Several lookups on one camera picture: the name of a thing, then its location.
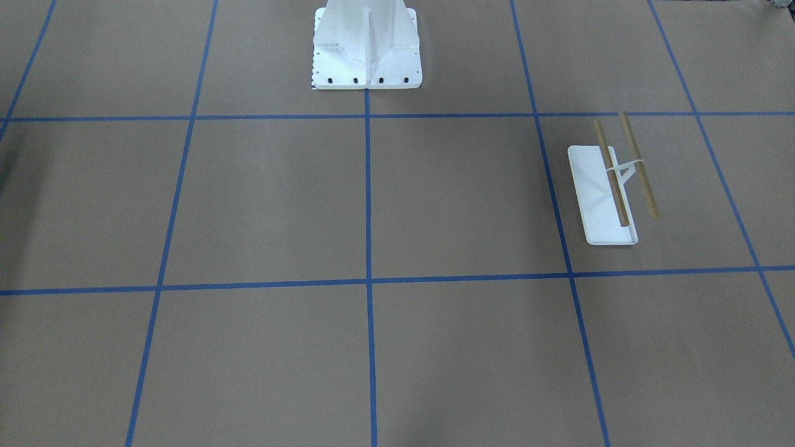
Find brown paper table cover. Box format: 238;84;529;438
2;1;793;446

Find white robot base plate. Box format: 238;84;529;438
311;1;423;90

